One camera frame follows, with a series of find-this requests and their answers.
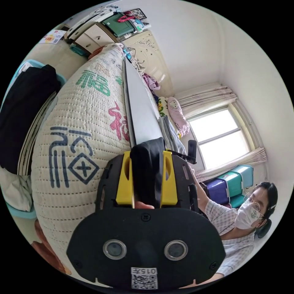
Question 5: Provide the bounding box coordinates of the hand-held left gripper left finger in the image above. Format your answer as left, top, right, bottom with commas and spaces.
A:
115, 151, 135, 205

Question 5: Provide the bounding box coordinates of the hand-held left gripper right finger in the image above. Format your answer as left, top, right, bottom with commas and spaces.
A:
160, 150, 178, 206

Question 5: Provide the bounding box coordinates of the black short sleeve shirt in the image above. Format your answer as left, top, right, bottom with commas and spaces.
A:
129, 137, 166, 209

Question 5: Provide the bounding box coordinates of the person's right forearm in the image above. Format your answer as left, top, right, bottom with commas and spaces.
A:
194, 176, 212, 205

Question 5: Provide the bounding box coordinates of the pile of folded grey clothes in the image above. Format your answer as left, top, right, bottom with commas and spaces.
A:
160, 115, 187, 155

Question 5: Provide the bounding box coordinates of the window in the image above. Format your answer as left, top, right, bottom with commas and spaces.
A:
187, 107, 256, 171

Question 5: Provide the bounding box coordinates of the pink pillow with cat print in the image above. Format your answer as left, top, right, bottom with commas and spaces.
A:
166, 96, 190, 136

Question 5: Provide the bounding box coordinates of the purple storage box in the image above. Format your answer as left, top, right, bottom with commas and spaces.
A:
202, 178, 231, 205

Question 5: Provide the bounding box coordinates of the pillow with yellow flower print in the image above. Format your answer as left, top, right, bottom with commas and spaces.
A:
157, 96, 169, 118

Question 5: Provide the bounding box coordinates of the teal storage box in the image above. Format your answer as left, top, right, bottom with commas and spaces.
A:
217, 164, 254, 198
229, 194, 247, 209

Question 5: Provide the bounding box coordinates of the white flat folding board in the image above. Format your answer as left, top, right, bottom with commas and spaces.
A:
123, 57, 164, 146

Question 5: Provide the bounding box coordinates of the cream curtain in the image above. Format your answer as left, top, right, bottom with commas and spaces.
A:
176, 82, 268, 183

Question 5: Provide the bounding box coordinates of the purple garment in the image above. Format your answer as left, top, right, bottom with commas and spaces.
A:
142, 73, 161, 91

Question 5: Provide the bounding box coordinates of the person's body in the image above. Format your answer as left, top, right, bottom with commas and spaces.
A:
202, 181, 280, 277

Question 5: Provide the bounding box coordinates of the bed with printed cream quilt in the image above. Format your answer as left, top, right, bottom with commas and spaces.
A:
31, 30, 187, 276

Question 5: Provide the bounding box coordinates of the pile of black and white clothes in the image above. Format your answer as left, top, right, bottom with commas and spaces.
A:
0, 64, 61, 212

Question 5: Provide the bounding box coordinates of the cream cupboard with boxes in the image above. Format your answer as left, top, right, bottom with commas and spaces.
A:
64, 6, 152, 57

